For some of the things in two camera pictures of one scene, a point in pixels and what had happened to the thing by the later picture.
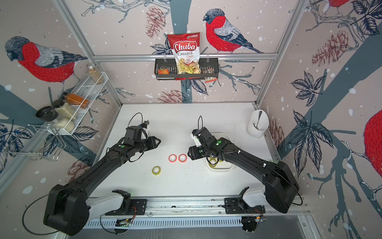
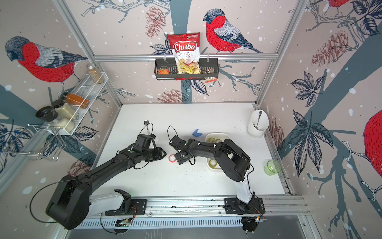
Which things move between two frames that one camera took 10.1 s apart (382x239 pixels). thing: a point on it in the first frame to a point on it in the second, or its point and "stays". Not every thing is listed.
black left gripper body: [146, 144] to [154, 154]
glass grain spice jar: [95, 73] stays
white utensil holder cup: [264, 122] stays
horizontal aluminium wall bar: [193, 57] stays
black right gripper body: [198, 153] to [179, 159]
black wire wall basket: [166, 68] stays
